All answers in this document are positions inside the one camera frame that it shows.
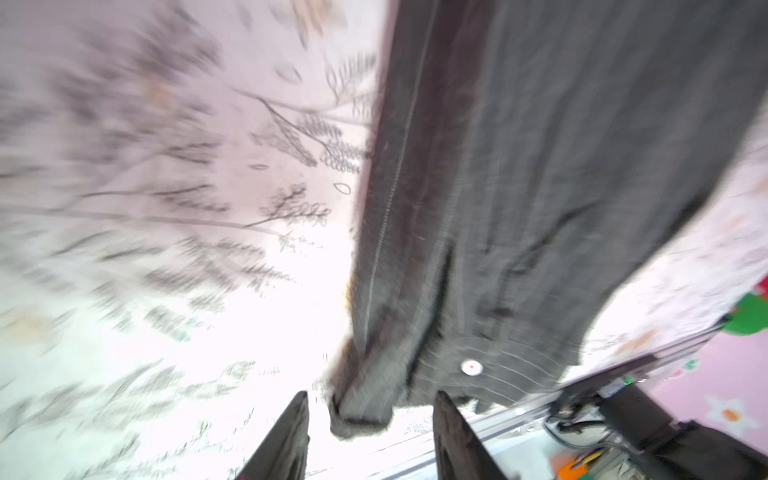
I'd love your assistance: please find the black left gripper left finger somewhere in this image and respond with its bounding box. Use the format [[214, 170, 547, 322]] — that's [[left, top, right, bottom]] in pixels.
[[235, 391, 310, 480]]

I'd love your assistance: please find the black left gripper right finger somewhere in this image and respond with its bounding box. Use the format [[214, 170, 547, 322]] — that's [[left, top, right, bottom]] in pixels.
[[433, 391, 506, 480]]

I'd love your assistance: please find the dark grey pinstriped shirt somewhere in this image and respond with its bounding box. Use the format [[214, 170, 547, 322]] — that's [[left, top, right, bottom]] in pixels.
[[329, 1, 767, 439]]

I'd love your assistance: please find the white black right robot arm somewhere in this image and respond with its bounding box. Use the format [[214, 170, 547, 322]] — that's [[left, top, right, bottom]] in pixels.
[[598, 385, 767, 480]]

